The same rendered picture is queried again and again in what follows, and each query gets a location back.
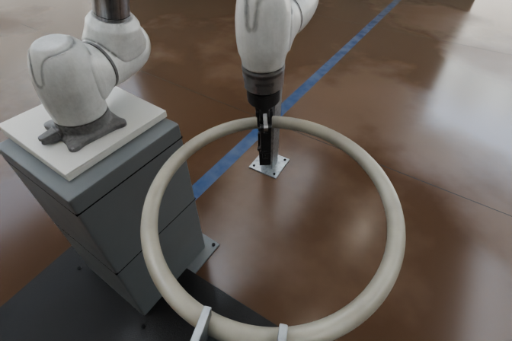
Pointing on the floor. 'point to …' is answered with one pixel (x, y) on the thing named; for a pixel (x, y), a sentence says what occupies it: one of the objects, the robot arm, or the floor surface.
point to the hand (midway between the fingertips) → (264, 148)
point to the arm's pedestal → (121, 211)
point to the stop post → (277, 163)
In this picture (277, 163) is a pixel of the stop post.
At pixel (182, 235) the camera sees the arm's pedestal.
